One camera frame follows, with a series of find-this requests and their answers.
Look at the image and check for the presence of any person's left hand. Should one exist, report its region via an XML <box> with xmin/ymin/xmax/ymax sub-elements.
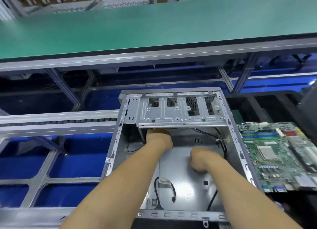
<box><xmin>145</xmin><ymin>129</ymin><xmax>174</xmax><ymax>151</ymax></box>

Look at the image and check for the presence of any person's right hand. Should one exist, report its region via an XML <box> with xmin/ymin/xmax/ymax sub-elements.
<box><xmin>188</xmin><ymin>146</ymin><xmax>225</xmax><ymax>174</ymax></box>

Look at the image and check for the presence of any grey metal computer case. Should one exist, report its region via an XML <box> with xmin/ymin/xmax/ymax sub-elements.
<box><xmin>100</xmin><ymin>87</ymin><xmax>264</xmax><ymax>229</ymax></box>

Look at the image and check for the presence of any silver square CPU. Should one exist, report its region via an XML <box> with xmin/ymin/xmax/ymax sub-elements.
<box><xmin>258</xmin><ymin>146</ymin><xmax>279</xmax><ymax>161</ymax></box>

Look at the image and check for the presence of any green motherboard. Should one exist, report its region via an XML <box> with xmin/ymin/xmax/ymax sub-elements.
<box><xmin>237</xmin><ymin>122</ymin><xmax>317</xmax><ymax>194</ymax></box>

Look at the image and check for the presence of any person's left forearm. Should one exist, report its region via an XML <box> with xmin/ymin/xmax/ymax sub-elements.
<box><xmin>59</xmin><ymin>140</ymin><xmax>171</xmax><ymax>229</ymax></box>

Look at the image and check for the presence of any person's right forearm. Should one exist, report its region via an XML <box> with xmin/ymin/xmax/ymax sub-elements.
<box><xmin>200</xmin><ymin>157</ymin><xmax>303</xmax><ymax>229</ymax></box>

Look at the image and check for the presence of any green conveyor belt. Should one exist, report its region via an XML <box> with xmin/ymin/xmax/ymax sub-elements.
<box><xmin>0</xmin><ymin>0</ymin><xmax>317</xmax><ymax>65</ymax></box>

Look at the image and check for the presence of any grey flat metal rail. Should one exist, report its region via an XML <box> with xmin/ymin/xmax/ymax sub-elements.
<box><xmin>0</xmin><ymin>110</ymin><xmax>121</xmax><ymax>139</ymax></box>

